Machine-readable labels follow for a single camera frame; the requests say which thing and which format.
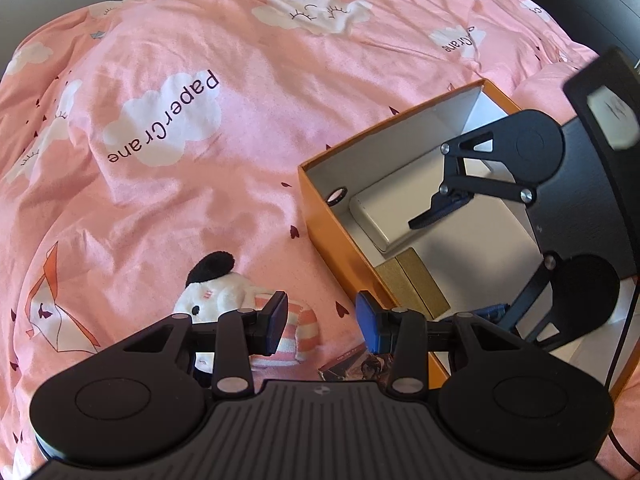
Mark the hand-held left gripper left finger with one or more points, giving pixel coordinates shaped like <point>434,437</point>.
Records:
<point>277,321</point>

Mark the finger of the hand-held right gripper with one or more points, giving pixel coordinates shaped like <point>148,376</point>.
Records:
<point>437,212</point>
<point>492,311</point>

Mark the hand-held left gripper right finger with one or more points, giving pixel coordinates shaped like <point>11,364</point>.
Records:
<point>367,325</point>

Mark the white power bank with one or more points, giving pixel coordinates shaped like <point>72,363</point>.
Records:
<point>380,220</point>

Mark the white plush toy striped shirt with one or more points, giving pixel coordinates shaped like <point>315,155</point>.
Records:
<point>220,295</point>

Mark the orange cardboard box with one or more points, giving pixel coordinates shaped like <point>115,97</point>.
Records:
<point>330,230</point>

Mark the small printed card packet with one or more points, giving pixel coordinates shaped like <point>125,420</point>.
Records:
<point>340,367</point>

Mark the small gold box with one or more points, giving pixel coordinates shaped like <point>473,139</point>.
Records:
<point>415,285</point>

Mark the pink printed blanket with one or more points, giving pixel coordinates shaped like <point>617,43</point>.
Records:
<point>200,185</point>

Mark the dark furniture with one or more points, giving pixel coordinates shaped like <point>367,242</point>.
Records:
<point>600,0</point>

